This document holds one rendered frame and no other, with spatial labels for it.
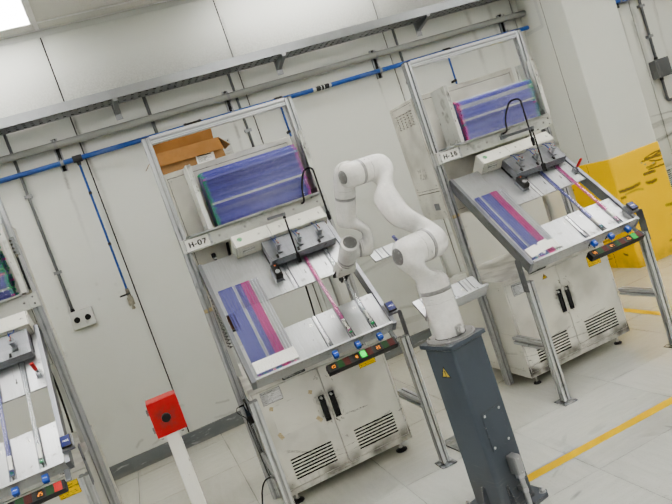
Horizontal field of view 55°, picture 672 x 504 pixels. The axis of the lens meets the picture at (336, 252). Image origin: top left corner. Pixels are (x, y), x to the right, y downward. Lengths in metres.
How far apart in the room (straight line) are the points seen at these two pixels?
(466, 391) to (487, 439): 0.20
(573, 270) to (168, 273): 2.66
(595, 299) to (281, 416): 1.88
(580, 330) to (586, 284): 0.26
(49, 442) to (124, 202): 2.20
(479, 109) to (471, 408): 1.84
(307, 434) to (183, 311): 1.77
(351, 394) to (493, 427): 0.92
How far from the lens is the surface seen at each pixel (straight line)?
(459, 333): 2.47
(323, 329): 2.93
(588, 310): 3.90
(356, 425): 3.30
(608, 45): 5.73
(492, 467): 2.60
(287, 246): 3.15
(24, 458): 2.90
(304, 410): 3.21
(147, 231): 4.67
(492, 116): 3.79
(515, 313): 3.62
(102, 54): 4.88
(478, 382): 2.51
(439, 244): 2.43
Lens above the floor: 1.37
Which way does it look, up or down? 5 degrees down
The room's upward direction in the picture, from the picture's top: 19 degrees counter-clockwise
